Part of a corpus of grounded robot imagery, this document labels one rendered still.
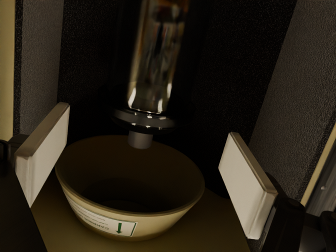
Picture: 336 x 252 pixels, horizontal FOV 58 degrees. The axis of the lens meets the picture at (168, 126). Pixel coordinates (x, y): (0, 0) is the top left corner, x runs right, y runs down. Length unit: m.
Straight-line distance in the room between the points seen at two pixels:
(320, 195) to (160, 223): 0.15
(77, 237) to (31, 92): 0.15
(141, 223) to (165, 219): 0.02
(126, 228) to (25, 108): 0.15
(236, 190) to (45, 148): 0.11
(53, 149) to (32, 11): 0.14
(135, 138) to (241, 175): 0.18
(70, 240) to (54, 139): 0.19
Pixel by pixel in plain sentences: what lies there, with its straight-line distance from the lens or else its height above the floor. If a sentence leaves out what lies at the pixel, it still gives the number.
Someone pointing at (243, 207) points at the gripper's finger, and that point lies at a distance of 0.17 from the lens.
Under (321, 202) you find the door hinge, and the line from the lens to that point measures 0.31.
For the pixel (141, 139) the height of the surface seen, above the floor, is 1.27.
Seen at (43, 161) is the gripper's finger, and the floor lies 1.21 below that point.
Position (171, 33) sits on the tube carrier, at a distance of 0.28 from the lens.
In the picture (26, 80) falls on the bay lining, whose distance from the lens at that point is 0.29.
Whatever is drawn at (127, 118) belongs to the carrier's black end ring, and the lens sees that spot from 0.29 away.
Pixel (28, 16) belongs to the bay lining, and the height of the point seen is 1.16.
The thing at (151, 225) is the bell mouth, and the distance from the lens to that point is 0.32.
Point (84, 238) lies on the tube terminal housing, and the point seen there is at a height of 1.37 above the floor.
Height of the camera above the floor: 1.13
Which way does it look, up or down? 21 degrees up
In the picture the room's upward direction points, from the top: 167 degrees counter-clockwise
